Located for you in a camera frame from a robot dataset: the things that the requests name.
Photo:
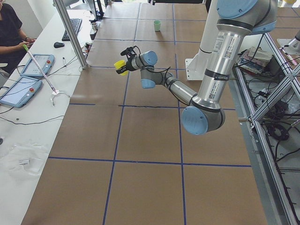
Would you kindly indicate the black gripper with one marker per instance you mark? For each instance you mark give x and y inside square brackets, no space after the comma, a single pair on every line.
[125,66]

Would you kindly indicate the yellow plastic cup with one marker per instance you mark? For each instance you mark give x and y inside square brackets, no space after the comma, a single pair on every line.
[120,64]

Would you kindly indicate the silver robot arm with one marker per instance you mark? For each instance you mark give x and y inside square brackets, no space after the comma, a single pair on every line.
[235,19]

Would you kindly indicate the small metal cup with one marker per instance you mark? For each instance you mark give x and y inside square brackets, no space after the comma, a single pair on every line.
[94,26]

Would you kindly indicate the green plastic cup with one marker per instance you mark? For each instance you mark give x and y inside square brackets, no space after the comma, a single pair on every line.
[157,25]

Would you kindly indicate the stack of magazines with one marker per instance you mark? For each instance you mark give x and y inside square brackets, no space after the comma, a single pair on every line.
[254,63]

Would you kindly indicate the long metal grabber stick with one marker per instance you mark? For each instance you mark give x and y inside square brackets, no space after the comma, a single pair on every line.
[55,92]

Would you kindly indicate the black computer mouse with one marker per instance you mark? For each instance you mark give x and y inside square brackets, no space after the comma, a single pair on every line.
[58,45]

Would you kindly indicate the near blue teach pendant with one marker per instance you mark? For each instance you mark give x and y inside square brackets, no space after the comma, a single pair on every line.
[21,92]

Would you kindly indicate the seated person black shirt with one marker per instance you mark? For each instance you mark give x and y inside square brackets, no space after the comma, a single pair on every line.
[12,38]

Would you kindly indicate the clear plastic bag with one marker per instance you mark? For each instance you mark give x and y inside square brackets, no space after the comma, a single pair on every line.
[25,159]

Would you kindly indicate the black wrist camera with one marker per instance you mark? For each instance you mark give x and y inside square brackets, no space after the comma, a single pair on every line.
[129,52]

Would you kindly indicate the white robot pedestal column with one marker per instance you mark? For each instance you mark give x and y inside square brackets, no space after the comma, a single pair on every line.
[196,66]

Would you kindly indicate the aluminium frame post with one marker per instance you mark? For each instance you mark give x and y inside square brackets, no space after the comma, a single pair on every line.
[68,27]

